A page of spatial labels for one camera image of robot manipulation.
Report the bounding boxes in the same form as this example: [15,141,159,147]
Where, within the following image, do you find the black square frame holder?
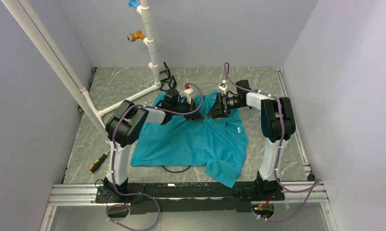
[159,62,171,82]

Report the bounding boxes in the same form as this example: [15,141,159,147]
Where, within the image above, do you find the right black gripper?
[207,92,244,119]

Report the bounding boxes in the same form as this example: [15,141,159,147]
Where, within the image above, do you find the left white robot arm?
[103,88,202,202]

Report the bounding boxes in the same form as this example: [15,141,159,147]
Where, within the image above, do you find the orange flashlight on pipe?
[127,30,145,42]

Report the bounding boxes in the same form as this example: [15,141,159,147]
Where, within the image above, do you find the aluminium rail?
[47,184,329,206]

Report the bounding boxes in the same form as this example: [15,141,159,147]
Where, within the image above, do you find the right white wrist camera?
[218,79,228,95]

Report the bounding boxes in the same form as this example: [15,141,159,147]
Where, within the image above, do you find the white PVC pipe stand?
[3,0,162,142]

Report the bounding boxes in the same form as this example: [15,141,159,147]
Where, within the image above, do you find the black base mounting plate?
[95,181,285,215]

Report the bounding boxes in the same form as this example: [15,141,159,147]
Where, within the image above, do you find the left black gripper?
[172,98,204,121]

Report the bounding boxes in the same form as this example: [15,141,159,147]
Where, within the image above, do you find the teal t-shirt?
[130,109,248,188]

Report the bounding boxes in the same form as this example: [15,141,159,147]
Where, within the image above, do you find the black coiled cable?
[161,165,192,174]

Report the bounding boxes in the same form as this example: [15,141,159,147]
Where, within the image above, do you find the yellow black screwdriver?
[89,152,109,173]

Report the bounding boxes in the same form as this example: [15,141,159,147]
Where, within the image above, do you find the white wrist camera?
[180,84,197,103]
[218,79,228,95]

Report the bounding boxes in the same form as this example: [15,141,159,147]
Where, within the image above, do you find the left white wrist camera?
[180,84,197,103]

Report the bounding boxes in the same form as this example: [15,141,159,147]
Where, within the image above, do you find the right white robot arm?
[207,80,296,200]

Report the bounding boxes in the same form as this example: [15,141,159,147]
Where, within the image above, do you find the blue fitting on pipe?
[128,0,139,9]

